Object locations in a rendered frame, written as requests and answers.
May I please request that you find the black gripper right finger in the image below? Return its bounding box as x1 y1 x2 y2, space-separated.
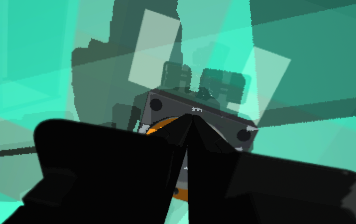
187 115 356 224

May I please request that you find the orange and white round plate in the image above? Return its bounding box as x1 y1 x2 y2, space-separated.
146 115 227 201

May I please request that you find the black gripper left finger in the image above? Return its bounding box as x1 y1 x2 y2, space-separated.
33 113 192 224

